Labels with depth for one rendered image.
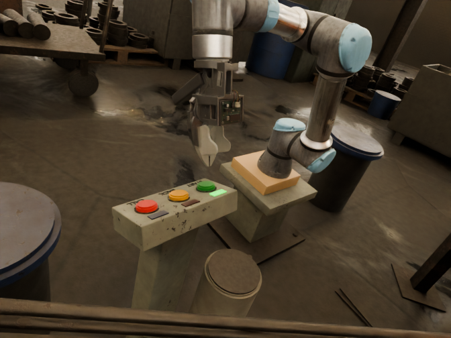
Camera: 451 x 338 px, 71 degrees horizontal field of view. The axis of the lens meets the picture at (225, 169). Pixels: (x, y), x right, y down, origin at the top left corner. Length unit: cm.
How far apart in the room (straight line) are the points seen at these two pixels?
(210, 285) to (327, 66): 68
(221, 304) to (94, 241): 82
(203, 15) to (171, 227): 38
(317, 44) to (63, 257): 112
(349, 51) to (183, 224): 63
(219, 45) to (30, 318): 48
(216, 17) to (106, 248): 100
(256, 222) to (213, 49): 93
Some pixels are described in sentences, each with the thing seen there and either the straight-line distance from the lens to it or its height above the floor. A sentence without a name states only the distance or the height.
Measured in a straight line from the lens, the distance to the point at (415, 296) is 176.
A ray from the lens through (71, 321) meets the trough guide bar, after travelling 33.
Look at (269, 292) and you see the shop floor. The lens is 135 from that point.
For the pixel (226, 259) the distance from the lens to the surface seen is 67.
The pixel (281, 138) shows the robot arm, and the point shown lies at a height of 52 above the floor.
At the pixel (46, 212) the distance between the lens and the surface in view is 86.
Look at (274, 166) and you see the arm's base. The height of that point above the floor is 40.
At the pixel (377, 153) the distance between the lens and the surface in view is 180.
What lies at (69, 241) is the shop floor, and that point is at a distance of 137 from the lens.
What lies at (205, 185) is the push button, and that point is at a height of 61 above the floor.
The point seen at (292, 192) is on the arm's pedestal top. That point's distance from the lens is 137.
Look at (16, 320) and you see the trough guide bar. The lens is 33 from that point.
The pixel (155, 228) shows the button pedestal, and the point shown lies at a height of 61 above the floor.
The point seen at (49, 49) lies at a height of 32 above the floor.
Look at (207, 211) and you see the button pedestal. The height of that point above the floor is 60.
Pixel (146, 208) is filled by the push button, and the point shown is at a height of 61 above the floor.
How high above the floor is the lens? 101
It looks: 32 degrees down
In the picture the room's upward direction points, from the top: 17 degrees clockwise
